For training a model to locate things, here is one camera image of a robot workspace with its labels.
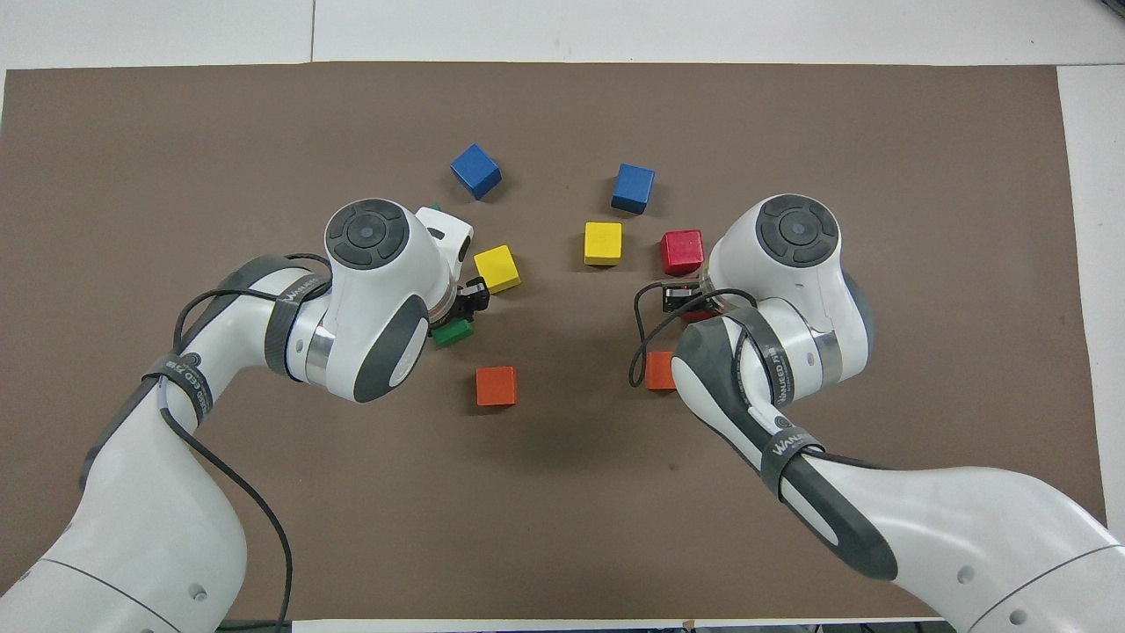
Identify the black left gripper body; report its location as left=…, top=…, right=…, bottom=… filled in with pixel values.
left=429, top=283, right=475, bottom=335

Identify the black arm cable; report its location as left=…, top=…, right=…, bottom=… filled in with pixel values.
left=171, top=253, right=335, bottom=633
left=628, top=280, right=758, bottom=388

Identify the yellow wooden block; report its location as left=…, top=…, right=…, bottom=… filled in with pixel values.
left=584, top=222, right=623, bottom=266
left=474, top=244, right=521, bottom=295

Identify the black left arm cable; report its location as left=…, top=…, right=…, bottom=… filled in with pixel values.
left=171, top=253, right=335, bottom=633

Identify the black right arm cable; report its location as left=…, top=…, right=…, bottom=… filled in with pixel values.
left=628, top=280, right=758, bottom=388

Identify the brown table mat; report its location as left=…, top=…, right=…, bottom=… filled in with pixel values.
left=0, top=62, right=1107, bottom=621

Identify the blue wooden block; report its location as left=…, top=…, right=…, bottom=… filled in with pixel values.
left=611, top=163, right=656, bottom=215
left=450, top=143, right=503, bottom=200

